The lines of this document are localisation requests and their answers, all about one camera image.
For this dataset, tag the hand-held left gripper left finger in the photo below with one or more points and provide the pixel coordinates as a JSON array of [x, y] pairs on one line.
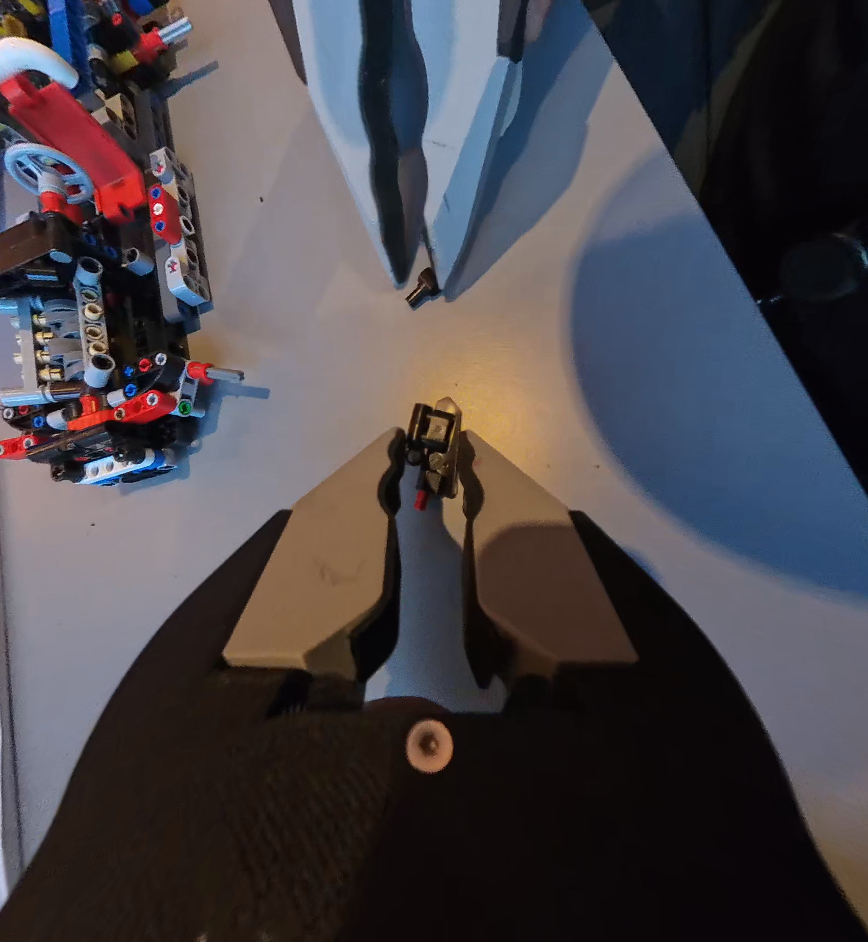
[[316, 581]]

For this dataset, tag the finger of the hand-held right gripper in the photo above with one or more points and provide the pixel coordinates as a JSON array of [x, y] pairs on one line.
[[331, 73], [470, 110]]

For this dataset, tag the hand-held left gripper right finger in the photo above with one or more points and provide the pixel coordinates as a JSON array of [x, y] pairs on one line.
[[544, 589]]

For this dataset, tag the black toy assembly red pin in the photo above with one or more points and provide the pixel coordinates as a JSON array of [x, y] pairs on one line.
[[434, 449]]

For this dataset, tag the small black toy connector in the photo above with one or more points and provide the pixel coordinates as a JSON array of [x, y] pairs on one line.
[[419, 287]]

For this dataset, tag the light grey desk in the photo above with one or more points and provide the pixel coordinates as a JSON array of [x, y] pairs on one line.
[[110, 589]]

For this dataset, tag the toy brick vehicle model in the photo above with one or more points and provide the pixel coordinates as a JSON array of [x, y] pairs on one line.
[[110, 309]]

